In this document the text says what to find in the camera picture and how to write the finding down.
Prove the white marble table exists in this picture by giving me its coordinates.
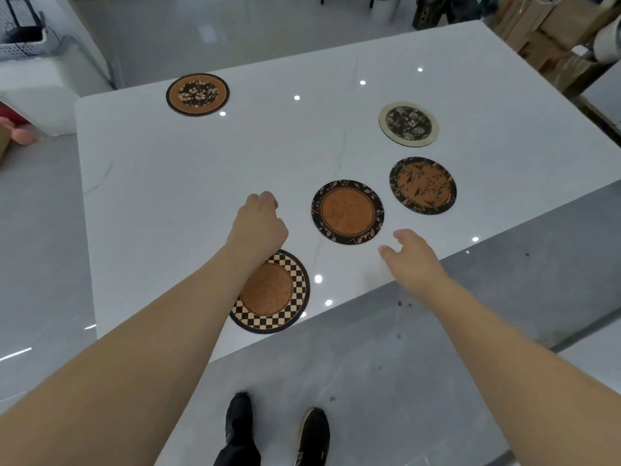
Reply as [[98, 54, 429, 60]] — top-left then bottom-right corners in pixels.
[[73, 19, 621, 364]]

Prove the person's right black shoe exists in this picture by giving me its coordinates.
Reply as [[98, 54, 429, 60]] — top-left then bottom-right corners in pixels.
[[296, 407, 331, 466]]

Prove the person's left forearm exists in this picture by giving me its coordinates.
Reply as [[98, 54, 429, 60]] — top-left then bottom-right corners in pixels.
[[0, 242, 287, 466]]

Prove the beige rim floral placemat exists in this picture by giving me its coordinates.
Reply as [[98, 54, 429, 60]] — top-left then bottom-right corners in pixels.
[[378, 101, 440, 148]]

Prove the white plastic basket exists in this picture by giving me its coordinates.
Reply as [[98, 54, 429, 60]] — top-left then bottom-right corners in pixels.
[[0, 0, 49, 61]]

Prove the person's right forearm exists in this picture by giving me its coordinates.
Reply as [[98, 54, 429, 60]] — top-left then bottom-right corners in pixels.
[[412, 276, 621, 466]]

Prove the person's left leg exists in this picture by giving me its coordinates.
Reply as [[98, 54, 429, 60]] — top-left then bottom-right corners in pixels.
[[213, 434, 263, 466]]

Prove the person's left black shoe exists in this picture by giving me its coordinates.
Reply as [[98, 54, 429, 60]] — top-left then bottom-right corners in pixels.
[[224, 392, 256, 452]]

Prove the checkered rim placemat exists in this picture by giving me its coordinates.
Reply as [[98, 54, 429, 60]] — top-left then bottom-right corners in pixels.
[[228, 249, 311, 335]]

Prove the black floral rim brown placemat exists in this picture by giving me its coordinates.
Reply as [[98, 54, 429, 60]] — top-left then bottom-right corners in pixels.
[[310, 179, 385, 246]]

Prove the person's black shoe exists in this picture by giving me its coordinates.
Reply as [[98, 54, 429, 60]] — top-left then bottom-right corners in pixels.
[[296, 407, 331, 466], [224, 392, 256, 452]]

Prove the black patterned bin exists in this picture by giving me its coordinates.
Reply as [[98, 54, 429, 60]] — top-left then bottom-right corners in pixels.
[[412, 0, 452, 30]]

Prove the brown bird pattern placemat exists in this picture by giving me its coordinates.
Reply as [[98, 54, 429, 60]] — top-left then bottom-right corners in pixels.
[[389, 156, 458, 216]]

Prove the stack of cardboard boxes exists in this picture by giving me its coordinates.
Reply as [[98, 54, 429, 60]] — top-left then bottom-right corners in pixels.
[[490, 0, 621, 95]]

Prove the person's left hand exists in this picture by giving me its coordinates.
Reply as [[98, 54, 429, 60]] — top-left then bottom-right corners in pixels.
[[225, 190, 290, 268]]

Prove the person's right hand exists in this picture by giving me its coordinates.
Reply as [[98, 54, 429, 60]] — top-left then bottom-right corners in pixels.
[[378, 228, 450, 297]]

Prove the blue bin with black bag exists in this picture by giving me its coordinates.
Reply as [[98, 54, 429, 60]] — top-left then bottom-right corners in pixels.
[[448, 0, 491, 24]]

